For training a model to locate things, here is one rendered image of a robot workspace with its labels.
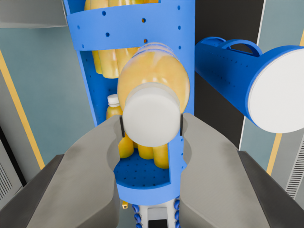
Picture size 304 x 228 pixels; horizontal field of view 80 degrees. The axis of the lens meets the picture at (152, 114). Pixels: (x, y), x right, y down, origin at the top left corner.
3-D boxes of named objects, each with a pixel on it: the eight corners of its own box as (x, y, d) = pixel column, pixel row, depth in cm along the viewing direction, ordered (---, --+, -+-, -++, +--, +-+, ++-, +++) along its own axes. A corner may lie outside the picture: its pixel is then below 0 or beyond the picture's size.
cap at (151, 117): (186, 119, 14) (190, 131, 12) (142, 138, 15) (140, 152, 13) (164, 74, 13) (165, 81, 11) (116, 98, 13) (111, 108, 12)
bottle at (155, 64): (183, 73, 31) (214, 128, 14) (146, 92, 32) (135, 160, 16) (164, 33, 28) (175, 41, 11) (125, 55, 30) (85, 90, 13)
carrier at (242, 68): (230, 70, 142) (226, 31, 131) (332, 121, 63) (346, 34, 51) (193, 79, 145) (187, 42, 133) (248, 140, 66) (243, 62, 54)
